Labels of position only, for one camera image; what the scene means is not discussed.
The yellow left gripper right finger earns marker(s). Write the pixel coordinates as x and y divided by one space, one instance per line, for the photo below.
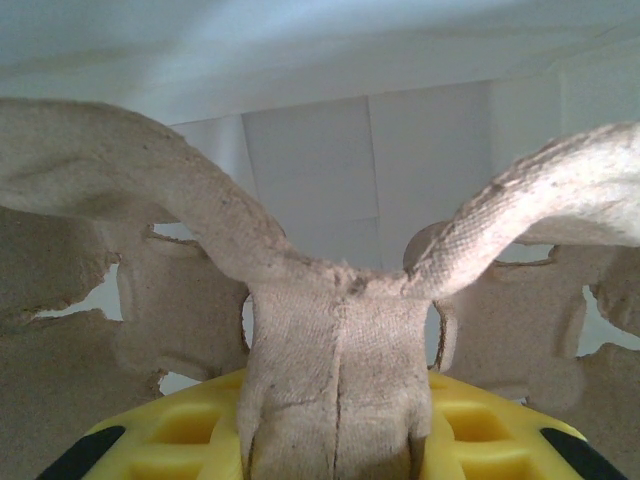
490 440

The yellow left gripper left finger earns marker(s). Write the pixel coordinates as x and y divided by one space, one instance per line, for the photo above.
165 440

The single pulp cup carrier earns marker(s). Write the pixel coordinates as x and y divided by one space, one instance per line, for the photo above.
340 350

